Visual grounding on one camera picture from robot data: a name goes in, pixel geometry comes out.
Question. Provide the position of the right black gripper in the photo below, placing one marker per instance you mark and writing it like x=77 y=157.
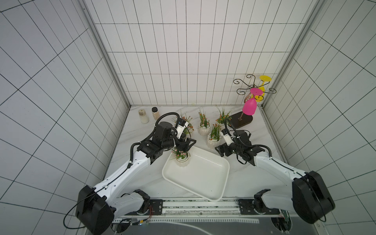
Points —
x=224 y=150

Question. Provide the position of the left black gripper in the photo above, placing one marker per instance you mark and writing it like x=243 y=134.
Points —
x=186 y=147

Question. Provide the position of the red flower white pot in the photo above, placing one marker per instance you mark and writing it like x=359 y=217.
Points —
x=213 y=139

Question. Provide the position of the pink flower white pot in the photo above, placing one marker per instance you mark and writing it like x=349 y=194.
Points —
x=181 y=158

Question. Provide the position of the white rectangular storage tray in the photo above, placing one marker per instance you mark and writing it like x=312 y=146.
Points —
x=203 y=174

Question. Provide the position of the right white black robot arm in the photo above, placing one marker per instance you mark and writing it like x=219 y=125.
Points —
x=304 y=193

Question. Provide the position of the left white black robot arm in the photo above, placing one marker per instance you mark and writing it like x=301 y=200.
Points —
x=98 y=206

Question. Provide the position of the front left flower pot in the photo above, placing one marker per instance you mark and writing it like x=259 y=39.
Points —
x=186 y=134

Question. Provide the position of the back left flower pot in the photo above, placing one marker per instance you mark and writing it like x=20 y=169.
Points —
x=190 y=127

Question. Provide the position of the back middle flower pot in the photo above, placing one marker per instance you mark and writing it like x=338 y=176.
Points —
x=204 y=124

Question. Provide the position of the back right flower pot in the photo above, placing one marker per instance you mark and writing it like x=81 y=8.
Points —
x=223 y=115

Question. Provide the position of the black lid spice jar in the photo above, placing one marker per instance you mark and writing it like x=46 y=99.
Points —
x=155 y=113

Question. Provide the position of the white spice jar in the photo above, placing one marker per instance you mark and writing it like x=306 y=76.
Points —
x=143 y=116

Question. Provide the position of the pink wine glass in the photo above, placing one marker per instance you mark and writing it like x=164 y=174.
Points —
x=250 y=105

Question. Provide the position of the yellow wine glass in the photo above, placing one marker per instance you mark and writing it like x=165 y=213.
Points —
x=265 y=80

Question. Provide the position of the black metal glass rack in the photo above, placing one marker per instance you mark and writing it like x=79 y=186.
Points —
x=240 y=119

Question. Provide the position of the aluminium mounting rail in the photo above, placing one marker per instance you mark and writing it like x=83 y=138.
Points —
x=197 y=208

